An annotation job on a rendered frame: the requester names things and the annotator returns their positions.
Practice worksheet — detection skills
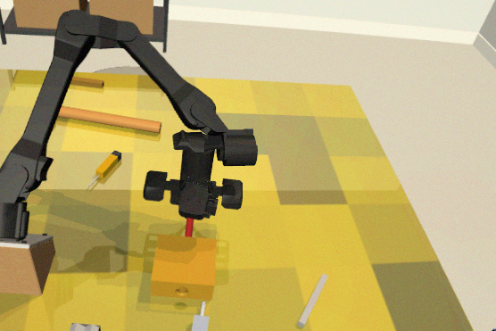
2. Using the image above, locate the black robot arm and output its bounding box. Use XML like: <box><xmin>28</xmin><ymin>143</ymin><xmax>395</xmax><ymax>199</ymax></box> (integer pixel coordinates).
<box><xmin>0</xmin><ymin>10</ymin><xmax>258</xmax><ymax>242</ymax></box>

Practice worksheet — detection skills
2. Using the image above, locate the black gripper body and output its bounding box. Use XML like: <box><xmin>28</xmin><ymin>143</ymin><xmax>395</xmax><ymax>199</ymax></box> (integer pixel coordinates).
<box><xmin>144</xmin><ymin>162</ymin><xmax>243</xmax><ymax>210</ymax></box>

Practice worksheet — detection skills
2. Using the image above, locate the yellow screwdriver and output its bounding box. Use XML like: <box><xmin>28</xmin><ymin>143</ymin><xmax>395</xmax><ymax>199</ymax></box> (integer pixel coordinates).
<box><xmin>89</xmin><ymin>150</ymin><xmax>121</xmax><ymax>186</ymax></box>

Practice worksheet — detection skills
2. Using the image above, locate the red cylinder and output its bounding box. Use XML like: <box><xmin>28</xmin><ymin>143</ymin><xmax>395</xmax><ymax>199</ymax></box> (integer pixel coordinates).
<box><xmin>185</xmin><ymin>218</ymin><xmax>194</xmax><ymax>237</ymax></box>

